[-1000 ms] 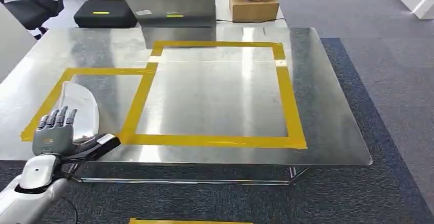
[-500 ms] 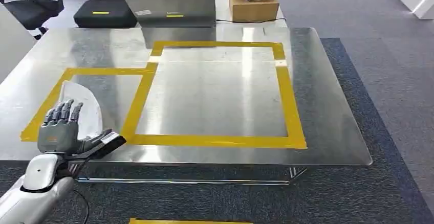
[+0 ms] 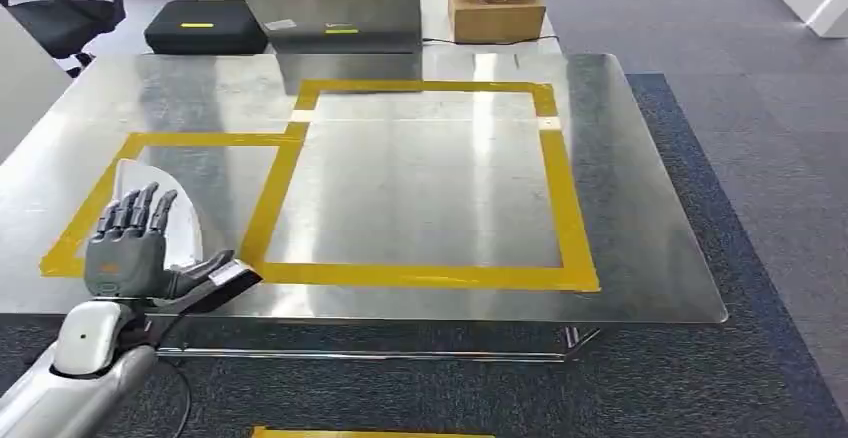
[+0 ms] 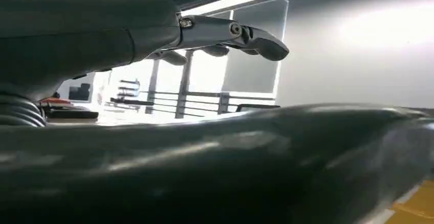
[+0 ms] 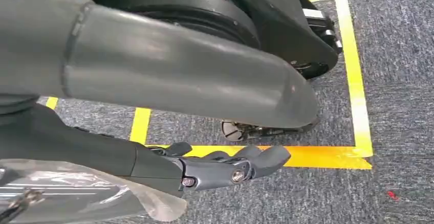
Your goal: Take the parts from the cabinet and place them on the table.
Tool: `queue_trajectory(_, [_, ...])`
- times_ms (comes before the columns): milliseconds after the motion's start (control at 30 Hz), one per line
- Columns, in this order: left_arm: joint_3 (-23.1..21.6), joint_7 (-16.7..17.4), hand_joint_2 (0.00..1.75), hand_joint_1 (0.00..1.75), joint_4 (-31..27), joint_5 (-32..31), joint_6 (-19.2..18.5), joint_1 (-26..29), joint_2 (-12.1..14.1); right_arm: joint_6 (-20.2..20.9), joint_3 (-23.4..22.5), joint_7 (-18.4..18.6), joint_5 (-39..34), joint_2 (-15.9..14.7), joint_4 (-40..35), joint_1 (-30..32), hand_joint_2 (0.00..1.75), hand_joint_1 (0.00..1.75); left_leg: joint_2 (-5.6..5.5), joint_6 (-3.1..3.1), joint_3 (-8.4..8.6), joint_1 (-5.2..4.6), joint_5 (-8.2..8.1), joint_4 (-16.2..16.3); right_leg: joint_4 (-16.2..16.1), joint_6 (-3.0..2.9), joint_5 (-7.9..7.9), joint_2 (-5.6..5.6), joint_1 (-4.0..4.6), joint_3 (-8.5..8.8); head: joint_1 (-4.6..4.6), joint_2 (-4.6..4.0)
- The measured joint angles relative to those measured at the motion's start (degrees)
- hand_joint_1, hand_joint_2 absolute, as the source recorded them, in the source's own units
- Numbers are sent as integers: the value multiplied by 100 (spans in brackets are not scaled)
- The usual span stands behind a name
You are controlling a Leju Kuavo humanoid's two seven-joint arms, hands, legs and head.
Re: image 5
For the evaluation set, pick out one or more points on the yellow floor tape outline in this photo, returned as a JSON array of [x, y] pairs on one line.
[[352, 80]]

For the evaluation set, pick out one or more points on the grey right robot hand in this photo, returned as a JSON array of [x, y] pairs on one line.
[[169, 70]]

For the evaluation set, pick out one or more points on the small red floor mark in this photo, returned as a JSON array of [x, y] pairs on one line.
[[393, 195]]

